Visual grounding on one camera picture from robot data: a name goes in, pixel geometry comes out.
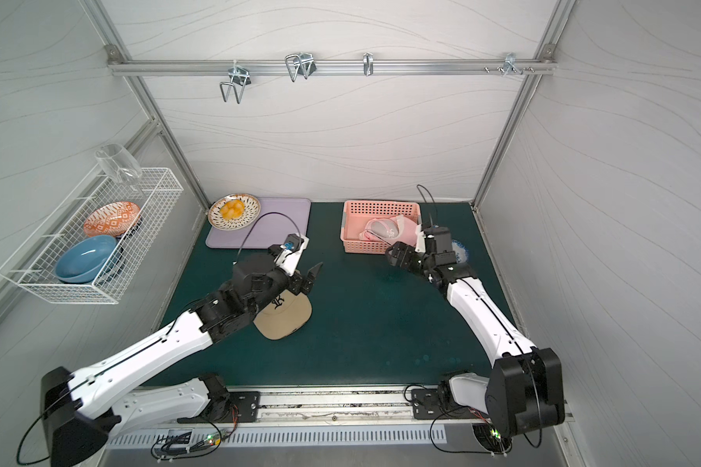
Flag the loop metal hook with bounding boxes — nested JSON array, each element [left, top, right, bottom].
[[284, 53, 317, 83]]

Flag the blue white porcelain bowl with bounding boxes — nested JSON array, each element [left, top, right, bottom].
[[452, 239, 469, 264]]

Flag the small metal hook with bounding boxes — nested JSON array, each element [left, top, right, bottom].
[[362, 53, 374, 77]]

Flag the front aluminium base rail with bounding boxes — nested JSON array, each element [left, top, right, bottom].
[[90, 382, 576, 432]]

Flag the clear drinking glass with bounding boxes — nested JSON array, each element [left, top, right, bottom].
[[95, 144, 142, 187]]

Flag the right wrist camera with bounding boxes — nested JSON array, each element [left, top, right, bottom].
[[415, 226, 454, 255]]

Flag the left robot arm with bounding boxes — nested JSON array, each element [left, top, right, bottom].
[[36, 245, 321, 466]]

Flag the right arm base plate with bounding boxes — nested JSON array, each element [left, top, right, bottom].
[[403, 384, 488, 420]]

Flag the patterned plate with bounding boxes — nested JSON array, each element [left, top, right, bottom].
[[208, 194, 262, 232]]

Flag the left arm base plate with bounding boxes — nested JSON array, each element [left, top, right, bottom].
[[176, 391, 260, 424]]

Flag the pink baseball cap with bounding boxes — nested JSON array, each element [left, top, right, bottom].
[[358, 215, 419, 245]]

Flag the double wire metal hook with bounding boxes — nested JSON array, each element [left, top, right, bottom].
[[219, 62, 251, 104]]

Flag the right base cable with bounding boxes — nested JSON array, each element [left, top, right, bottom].
[[402, 381, 514, 456]]

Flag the orange patterned bowl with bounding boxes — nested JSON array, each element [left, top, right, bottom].
[[83, 202, 141, 237]]

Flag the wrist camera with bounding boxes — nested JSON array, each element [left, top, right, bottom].
[[415, 226, 454, 255], [268, 233, 310, 277]]

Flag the beige baseball cap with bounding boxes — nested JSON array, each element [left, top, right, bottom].
[[253, 292, 313, 341]]

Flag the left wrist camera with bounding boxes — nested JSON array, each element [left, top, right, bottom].
[[268, 233, 310, 277]]

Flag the yellow fruit pieces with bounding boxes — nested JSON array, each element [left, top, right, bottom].
[[219, 198, 245, 221]]

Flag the left base cable bundle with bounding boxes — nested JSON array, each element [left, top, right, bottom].
[[149, 402, 241, 462]]

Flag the white wire wall basket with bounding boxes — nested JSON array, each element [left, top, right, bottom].
[[0, 167, 183, 305]]

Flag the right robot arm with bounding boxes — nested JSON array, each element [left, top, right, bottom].
[[385, 226, 566, 437]]

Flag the horizontal aluminium rail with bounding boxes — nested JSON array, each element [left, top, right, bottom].
[[107, 58, 558, 78]]

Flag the blue ceramic bowl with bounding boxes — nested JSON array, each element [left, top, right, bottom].
[[54, 235, 118, 284]]

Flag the pink plastic basket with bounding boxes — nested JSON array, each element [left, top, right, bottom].
[[340, 200, 422, 254]]

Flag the lavender cutting mat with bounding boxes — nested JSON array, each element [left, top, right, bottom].
[[206, 198, 312, 250]]

